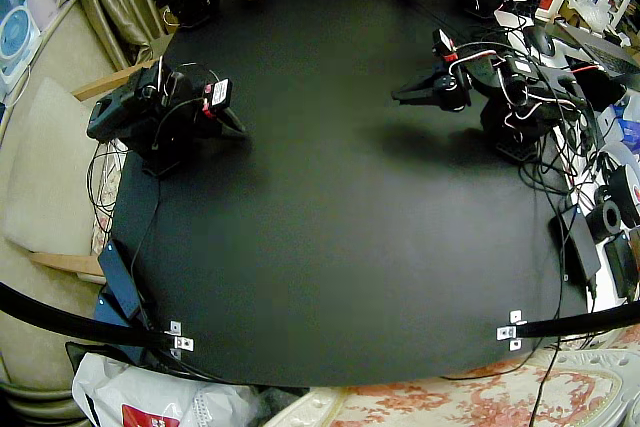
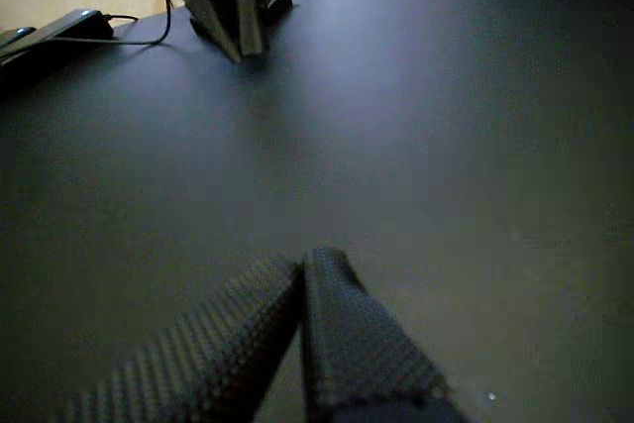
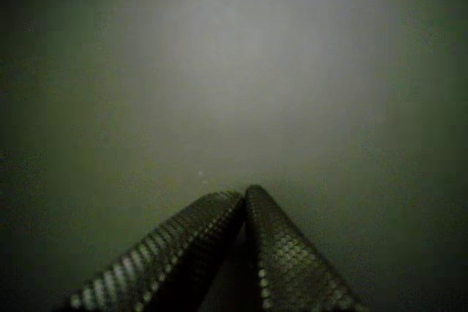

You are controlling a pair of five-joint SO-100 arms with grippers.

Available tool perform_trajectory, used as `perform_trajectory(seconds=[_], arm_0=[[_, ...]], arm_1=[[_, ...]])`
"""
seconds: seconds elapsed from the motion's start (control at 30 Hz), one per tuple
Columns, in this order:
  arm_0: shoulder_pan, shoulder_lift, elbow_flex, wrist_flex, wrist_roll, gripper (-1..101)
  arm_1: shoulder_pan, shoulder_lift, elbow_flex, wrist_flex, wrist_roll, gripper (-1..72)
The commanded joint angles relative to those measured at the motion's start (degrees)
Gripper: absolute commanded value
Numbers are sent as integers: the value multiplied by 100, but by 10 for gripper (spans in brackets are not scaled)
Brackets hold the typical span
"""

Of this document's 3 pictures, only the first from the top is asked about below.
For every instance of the wooden chair frame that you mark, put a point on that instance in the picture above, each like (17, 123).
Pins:
(65, 262)

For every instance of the small white blue fan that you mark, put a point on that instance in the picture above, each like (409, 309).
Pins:
(15, 32)

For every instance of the dark blue clamp plate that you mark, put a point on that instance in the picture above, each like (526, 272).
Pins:
(117, 277)
(107, 314)

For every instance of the beige seat cushion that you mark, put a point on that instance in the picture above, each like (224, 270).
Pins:
(45, 172)

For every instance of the black filament spool red label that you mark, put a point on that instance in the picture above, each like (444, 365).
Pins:
(625, 187)

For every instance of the black frame bar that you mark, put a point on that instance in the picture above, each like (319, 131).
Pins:
(575, 324)
(75, 322)

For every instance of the blue printed box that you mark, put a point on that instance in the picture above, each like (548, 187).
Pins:
(631, 124)

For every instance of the black computer mouse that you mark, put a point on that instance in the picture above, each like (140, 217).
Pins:
(544, 42)

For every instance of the small black box white label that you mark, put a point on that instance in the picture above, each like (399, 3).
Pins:
(221, 93)
(442, 42)

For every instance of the red box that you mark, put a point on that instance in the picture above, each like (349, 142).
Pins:
(550, 2)

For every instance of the black tape roll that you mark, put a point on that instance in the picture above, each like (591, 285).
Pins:
(597, 229)

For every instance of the small silver metal bracket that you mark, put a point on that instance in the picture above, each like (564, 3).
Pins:
(175, 353)
(185, 343)
(505, 333)
(175, 328)
(514, 345)
(515, 317)

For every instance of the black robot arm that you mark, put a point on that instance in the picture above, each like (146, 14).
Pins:
(520, 117)
(145, 112)

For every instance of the large black table mat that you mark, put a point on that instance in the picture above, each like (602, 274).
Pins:
(325, 222)

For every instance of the flat black rectangular device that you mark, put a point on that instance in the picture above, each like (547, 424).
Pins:
(580, 247)

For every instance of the white plastic bag red print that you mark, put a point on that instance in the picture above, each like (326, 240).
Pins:
(115, 387)

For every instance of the black rectangular box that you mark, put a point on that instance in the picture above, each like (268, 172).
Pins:
(620, 267)

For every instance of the floral upholstered white chair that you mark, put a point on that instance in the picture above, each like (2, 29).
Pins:
(450, 402)

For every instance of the black laptop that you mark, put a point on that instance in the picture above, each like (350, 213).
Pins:
(605, 54)

